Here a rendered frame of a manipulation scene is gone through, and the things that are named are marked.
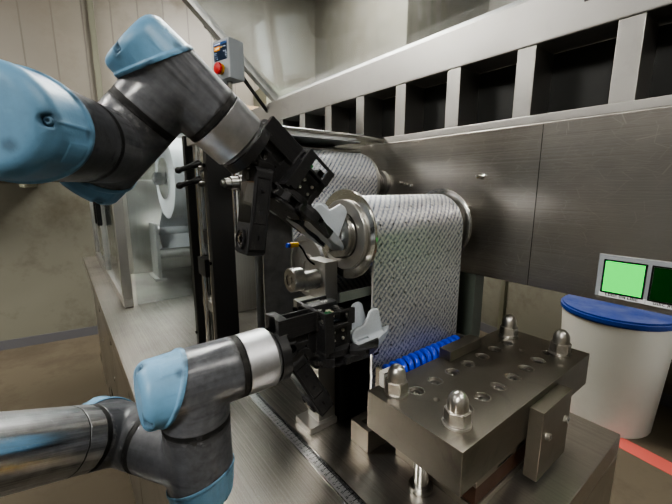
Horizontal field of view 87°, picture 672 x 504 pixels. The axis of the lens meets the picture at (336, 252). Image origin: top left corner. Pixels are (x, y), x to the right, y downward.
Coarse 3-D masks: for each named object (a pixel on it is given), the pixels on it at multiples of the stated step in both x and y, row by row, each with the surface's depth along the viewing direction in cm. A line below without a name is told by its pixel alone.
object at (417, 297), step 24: (384, 264) 57; (408, 264) 60; (432, 264) 64; (456, 264) 69; (384, 288) 57; (408, 288) 61; (432, 288) 65; (456, 288) 70; (384, 312) 58; (408, 312) 62; (432, 312) 66; (456, 312) 71; (408, 336) 63; (432, 336) 67; (384, 360) 60
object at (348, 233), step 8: (344, 224) 55; (352, 224) 55; (344, 232) 56; (352, 232) 55; (344, 240) 56; (352, 240) 55; (344, 248) 56; (352, 248) 56; (336, 256) 58; (344, 256) 57
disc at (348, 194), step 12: (336, 192) 59; (348, 192) 57; (360, 204) 55; (372, 216) 53; (372, 228) 53; (372, 240) 54; (324, 252) 64; (372, 252) 54; (360, 264) 56; (348, 276) 59
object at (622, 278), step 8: (608, 264) 57; (616, 264) 56; (624, 264) 56; (632, 264) 55; (608, 272) 57; (616, 272) 57; (624, 272) 56; (632, 272) 55; (640, 272) 54; (608, 280) 57; (616, 280) 57; (624, 280) 56; (632, 280) 55; (640, 280) 54; (608, 288) 58; (616, 288) 57; (624, 288) 56; (632, 288) 55; (640, 288) 54; (640, 296) 54
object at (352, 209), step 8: (336, 200) 59; (344, 200) 57; (352, 208) 55; (352, 216) 56; (360, 216) 54; (360, 224) 54; (360, 232) 55; (360, 240) 55; (360, 248) 55; (328, 256) 62; (352, 256) 57; (360, 256) 55; (344, 264) 59; (352, 264) 57
